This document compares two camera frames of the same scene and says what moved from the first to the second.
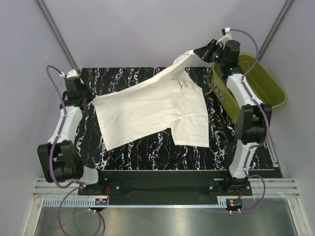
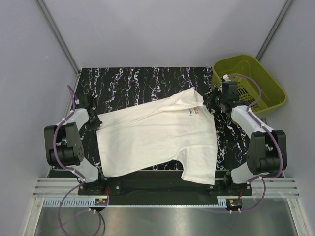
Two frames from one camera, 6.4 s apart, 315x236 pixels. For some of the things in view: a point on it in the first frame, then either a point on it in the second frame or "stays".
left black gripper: x=89 y=94 → x=96 y=125
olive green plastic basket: x=268 y=89 stays
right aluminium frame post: x=285 y=9 stays
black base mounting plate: x=169 y=183 stays
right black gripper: x=204 y=52 → x=209 y=102
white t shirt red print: x=168 y=94 → x=174 y=129
